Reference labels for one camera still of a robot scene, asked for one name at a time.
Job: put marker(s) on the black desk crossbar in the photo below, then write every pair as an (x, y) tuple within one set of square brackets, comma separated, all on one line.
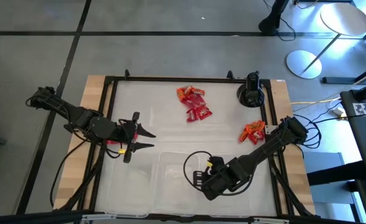
[(332, 174)]

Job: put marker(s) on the round white side table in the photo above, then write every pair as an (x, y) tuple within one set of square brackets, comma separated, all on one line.
[(344, 18)]

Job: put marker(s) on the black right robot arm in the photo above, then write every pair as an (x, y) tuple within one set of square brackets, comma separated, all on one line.
[(263, 149)]

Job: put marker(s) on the black desk leg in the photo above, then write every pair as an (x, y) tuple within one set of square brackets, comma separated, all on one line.
[(272, 21)]

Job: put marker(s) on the white power adapter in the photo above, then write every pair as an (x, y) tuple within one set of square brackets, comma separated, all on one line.
[(338, 111)]

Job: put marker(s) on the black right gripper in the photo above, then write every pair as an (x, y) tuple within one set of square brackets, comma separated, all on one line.
[(223, 180)]

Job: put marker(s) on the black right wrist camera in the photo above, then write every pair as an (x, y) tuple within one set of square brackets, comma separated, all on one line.
[(199, 178)]

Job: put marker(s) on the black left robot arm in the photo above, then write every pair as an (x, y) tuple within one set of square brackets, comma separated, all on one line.
[(77, 115)]

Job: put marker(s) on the grey metal bracket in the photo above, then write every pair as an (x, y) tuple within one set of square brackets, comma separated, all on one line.
[(270, 130)]

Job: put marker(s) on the black desk base bar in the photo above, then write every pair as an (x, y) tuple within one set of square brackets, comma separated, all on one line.
[(341, 80)]

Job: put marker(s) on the black metal table frame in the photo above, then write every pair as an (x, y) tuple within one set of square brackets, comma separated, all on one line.
[(185, 79)]

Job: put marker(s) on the clear plastic bin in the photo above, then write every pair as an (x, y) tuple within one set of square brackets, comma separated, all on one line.
[(226, 208), (176, 193), (130, 186)]

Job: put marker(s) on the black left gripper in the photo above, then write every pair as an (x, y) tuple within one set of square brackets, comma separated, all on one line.
[(125, 133)]

